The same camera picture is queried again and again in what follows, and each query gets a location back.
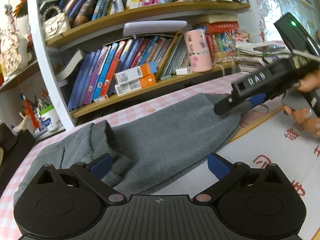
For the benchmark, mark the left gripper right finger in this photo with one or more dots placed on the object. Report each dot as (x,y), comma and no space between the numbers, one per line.
(227,173)

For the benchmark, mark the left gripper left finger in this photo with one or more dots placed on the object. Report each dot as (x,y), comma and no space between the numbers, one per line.
(90,178)

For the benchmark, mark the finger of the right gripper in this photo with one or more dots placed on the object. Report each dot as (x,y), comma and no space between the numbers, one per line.
(257,99)
(231,104)

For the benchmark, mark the grey hooded sweatshirt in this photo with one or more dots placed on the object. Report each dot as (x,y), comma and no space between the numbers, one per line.
(148,153)

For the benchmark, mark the person's right hand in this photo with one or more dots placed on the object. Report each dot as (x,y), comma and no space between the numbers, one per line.
(306,104)

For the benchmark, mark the stack of papers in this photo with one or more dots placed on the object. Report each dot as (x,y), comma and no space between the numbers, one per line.
(254,56)

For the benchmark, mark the small white charger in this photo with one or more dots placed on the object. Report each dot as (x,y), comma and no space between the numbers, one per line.
(184,71)

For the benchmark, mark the pink sticker tumbler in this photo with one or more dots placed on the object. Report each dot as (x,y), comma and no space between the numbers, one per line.
(198,51)

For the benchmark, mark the white green pen jar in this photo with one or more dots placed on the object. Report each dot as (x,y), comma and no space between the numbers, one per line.
(50,118)

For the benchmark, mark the red hanging tassel charm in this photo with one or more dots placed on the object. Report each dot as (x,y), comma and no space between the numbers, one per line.
(27,96)

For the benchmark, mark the lower white orange box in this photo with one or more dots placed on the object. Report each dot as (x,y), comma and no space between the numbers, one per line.
(138,84)

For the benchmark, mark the white orange box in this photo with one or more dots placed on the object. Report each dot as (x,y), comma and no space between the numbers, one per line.
(135,73)
(138,84)

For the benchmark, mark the upper white orange box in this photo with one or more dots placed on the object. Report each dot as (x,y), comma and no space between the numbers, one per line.
(135,73)

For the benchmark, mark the white quilted mini purse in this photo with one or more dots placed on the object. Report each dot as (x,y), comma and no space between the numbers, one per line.
(55,22)

